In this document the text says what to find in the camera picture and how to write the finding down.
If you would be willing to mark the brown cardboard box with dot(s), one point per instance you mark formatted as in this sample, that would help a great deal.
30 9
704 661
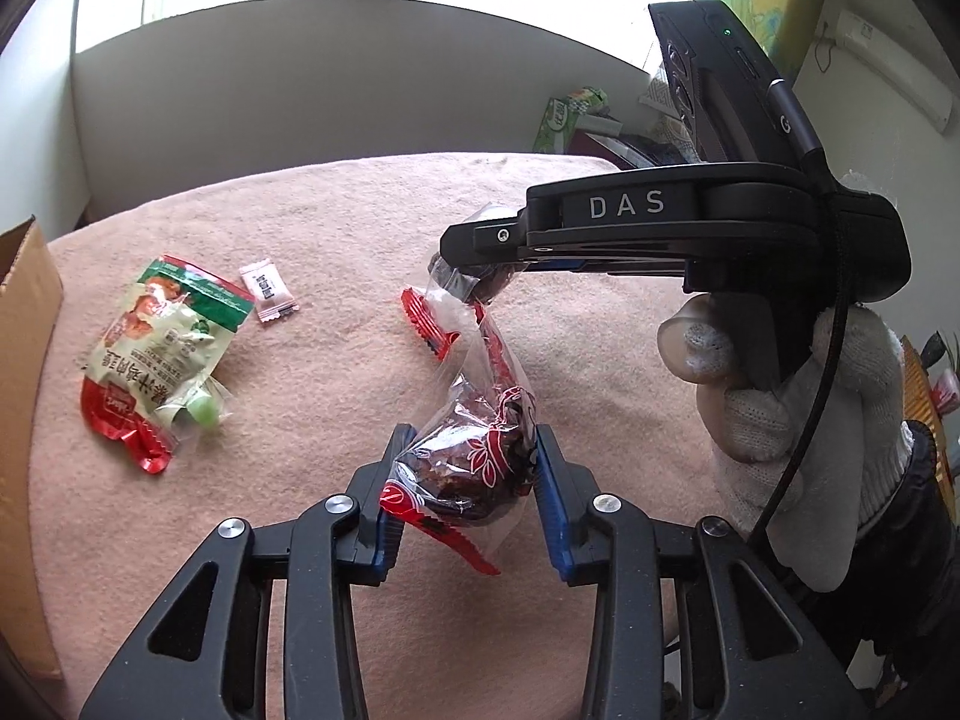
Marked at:
26 427

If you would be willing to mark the green printed carton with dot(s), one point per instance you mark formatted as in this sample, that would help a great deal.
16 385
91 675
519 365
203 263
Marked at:
562 120

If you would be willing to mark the red clear date packet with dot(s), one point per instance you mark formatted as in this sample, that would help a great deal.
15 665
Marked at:
465 465
450 300

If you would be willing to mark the green and red snack pouch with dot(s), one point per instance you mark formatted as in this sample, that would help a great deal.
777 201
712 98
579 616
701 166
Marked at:
157 345

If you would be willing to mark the person's right forearm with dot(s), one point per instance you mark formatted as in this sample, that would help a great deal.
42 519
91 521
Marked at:
900 577

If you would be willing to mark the dark wooden cabinet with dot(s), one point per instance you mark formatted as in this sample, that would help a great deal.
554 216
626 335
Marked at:
622 146

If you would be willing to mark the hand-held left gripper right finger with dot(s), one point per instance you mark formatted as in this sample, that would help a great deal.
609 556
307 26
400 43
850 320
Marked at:
551 532

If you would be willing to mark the green jelly cup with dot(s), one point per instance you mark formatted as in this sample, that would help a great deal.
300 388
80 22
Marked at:
206 409

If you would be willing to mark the white wall unit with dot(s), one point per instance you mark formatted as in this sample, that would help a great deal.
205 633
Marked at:
900 52

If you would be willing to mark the pink candy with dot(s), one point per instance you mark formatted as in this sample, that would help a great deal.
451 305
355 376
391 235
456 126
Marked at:
268 291

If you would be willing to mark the white lace cloth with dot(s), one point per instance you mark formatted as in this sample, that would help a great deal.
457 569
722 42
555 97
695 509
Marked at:
664 97

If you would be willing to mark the person's right hand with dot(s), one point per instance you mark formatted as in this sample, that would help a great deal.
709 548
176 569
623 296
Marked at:
847 405

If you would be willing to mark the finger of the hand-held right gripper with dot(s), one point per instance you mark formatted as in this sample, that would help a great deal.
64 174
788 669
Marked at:
487 240

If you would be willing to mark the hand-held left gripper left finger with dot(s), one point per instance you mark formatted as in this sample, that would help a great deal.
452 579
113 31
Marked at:
386 540

